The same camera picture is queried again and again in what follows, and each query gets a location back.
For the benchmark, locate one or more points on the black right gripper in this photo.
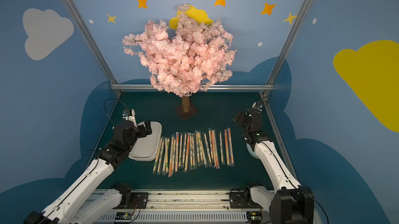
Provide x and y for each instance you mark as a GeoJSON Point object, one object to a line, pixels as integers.
{"type": "Point", "coordinates": [242, 117]}

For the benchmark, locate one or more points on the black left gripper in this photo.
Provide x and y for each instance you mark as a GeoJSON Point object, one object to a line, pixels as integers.
{"type": "Point", "coordinates": [142, 129]}

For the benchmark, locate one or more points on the white plastic storage box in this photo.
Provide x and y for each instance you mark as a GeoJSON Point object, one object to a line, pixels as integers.
{"type": "Point", "coordinates": [146, 149]}

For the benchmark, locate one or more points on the chopsticks pair thirteenth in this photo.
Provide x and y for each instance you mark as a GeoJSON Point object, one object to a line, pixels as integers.
{"type": "Point", "coordinates": [159, 169]}

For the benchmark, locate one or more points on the chopsticks red print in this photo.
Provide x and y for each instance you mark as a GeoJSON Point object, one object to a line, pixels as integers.
{"type": "Point", "coordinates": [172, 156]}

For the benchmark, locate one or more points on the chopsticks pair eleventh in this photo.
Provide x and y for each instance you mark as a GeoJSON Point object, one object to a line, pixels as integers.
{"type": "Point", "coordinates": [177, 152]}

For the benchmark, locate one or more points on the chopsticks pair fourteenth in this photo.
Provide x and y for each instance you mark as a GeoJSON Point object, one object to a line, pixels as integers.
{"type": "Point", "coordinates": [157, 159]}

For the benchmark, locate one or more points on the chopsticks pair twelfth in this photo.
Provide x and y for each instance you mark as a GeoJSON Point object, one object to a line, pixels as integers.
{"type": "Point", "coordinates": [166, 157]}

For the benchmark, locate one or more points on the chopsticks pair fifteenth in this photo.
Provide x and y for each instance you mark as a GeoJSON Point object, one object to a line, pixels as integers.
{"type": "Point", "coordinates": [201, 150]}

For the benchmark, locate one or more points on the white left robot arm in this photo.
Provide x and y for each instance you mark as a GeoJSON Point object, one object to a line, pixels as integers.
{"type": "Point", "coordinates": [67, 209]}

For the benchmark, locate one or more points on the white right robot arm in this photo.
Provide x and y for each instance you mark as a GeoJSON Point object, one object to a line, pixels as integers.
{"type": "Point", "coordinates": [290, 202]}

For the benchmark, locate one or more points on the wrapped chopsticks panda print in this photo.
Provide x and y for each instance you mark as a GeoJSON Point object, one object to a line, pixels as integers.
{"type": "Point", "coordinates": [190, 152]}

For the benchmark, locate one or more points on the light blue dustpan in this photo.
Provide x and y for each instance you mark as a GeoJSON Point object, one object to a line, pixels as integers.
{"type": "Point", "coordinates": [251, 151]}

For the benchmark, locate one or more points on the pink cherry blossom tree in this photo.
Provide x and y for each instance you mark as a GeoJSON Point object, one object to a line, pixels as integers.
{"type": "Point", "coordinates": [188, 54]}

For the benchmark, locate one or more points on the left green circuit board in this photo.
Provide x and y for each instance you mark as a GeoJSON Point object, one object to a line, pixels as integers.
{"type": "Point", "coordinates": [124, 216]}

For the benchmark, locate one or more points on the right black controller board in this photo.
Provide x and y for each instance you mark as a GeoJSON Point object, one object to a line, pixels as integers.
{"type": "Point", "coordinates": [253, 218]}

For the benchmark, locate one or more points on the left floor edge rail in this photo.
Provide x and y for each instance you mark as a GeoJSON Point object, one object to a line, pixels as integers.
{"type": "Point", "coordinates": [95, 120]}

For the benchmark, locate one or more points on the floor edge rail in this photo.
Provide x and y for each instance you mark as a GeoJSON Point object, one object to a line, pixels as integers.
{"type": "Point", "coordinates": [95, 120]}
{"type": "Point", "coordinates": [277, 136]}

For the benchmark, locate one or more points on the right floor edge rail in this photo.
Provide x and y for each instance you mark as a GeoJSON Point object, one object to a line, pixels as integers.
{"type": "Point", "coordinates": [277, 136]}

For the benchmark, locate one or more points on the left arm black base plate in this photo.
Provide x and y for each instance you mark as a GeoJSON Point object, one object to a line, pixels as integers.
{"type": "Point", "coordinates": [138, 200]}

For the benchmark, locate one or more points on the front aluminium mounting rail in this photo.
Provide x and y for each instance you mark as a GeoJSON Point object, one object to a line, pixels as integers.
{"type": "Point", "coordinates": [200, 200]}

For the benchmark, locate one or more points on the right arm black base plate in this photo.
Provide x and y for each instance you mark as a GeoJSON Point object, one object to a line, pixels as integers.
{"type": "Point", "coordinates": [238, 199]}

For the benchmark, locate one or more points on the left aluminium corner post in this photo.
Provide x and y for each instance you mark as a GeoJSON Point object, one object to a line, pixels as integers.
{"type": "Point", "coordinates": [83, 28]}

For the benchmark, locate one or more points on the aluminium corner post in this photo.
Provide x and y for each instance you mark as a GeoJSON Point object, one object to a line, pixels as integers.
{"type": "Point", "coordinates": [301, 15]}
{"type": "Point", "coordinates": [83, 28]}

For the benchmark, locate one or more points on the right aluminium corner post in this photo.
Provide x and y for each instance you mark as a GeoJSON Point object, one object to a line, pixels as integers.
{"type": "Point", "coordinates": [301, 15]}

